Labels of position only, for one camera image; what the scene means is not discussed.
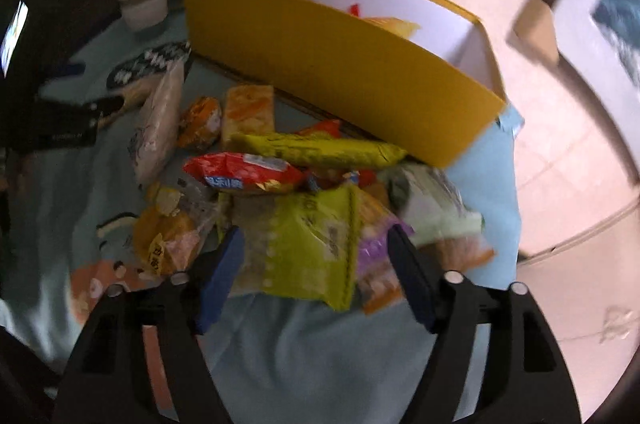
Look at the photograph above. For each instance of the white green peanut packet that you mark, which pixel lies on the white green peanut packet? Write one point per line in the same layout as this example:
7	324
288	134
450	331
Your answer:
430	204

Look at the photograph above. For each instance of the light blue printed cloth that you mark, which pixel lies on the light blue printed cloth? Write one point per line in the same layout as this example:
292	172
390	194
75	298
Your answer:
310	364

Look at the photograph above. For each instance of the yellow-green snack packet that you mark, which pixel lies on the yellow-green snack packet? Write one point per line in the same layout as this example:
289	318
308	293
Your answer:
310	244

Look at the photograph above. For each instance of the long yellow snack packet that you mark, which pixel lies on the long yellow snack packet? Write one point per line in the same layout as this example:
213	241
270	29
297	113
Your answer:
320	150

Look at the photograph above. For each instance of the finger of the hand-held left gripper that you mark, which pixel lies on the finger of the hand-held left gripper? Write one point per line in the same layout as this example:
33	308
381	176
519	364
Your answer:
107	108
71	70

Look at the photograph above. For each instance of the orange-red snack packet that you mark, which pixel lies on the orange-red snack packet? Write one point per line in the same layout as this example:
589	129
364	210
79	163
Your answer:
322	129

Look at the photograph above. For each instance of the red snack packet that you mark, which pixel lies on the red snack packet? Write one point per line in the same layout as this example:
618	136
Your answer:
240	171

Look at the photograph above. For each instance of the clear packet with orange cake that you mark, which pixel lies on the clear packet with orange cake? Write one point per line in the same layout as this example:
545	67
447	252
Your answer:
165	241

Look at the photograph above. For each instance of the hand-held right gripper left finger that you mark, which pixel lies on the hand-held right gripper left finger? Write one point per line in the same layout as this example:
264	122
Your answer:
222	274

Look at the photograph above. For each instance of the white snack packet with drawing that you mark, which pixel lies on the white snack packet with drawing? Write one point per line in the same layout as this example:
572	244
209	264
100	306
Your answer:
160	124

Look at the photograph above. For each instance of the red packet with round cake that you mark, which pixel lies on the red packet with round cake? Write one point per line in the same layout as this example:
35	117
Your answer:
200	123

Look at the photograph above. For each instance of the yellow clear snack packet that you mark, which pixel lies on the yellow clear snack packet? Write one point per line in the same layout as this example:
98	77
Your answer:
185	203

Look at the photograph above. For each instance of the large framed lotus painting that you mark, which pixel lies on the large framed lotus painting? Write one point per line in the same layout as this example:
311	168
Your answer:
605	4

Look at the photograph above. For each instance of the yellow cardboard box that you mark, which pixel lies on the yellow cardboard box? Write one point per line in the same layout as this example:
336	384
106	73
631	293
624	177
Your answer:
325	64

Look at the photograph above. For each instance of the small yellow red packet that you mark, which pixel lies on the small yellow red packet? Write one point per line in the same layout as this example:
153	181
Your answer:
390	25

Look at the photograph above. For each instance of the purple snack packet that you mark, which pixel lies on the purple snack packet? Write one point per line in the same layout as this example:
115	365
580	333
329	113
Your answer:
375	264

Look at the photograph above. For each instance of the orange cracker packet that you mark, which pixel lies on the orange cracker packet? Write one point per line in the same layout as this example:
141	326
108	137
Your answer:
248	112

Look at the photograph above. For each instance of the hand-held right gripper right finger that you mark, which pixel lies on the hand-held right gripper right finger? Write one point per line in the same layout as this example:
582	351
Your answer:
412	274

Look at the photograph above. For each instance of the cardboard corner protector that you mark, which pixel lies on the cardboard corner protector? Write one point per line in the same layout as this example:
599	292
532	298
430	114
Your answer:
537	29

